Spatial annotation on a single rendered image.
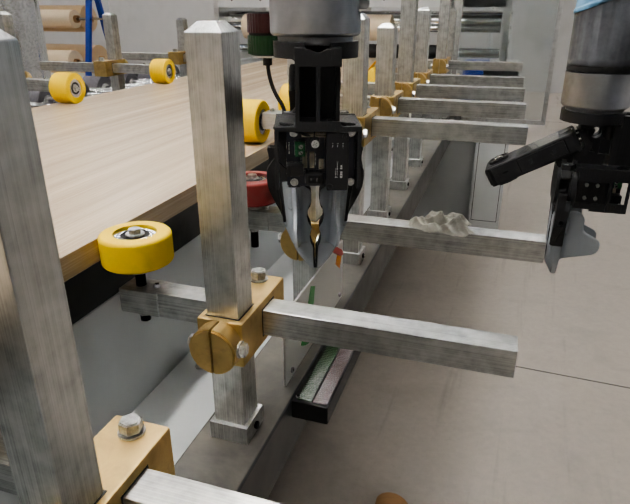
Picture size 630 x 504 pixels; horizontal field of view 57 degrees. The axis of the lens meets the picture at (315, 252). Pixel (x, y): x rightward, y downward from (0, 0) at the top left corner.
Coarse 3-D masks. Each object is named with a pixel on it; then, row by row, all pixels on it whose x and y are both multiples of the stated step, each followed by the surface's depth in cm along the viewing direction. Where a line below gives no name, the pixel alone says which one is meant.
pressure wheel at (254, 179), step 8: (248, 176) 85; (256, 176) 85; (264, 176) 87; (248, 184) 82; (256, 184) 82; (264, 184) 82; (248, 192) 82; (256, 192) 82; (264, 192) 83; (248, 200) 83; (256, 200) 83; (264, 200) 83; (272, 200) 84; (248, 208) 86; (256, 208) 86; (256, 232) 88; (256, 240) 89
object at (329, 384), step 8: (344, 352) 79; (352, 352) 79; (336, 360) 77; (344, 360) 77; (336, 368) 76; (344, 368) 76; (328, 376) 74; (336, 376) 74; (328, 384) 72; (336, 384) 73; (320, 392) 71; (328, 392) 71; (320, 400) 70; (328, 400) 70
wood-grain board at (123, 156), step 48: (96, 96) 168; (144, 96) 168; (48, 144) 109; (96, 144) 109; (144, 144) 109; (192, 144) 109; (48, 192) 80; (96, 192) 80; (144, 192) 80; (192, 192) 84; (96, 240) 64
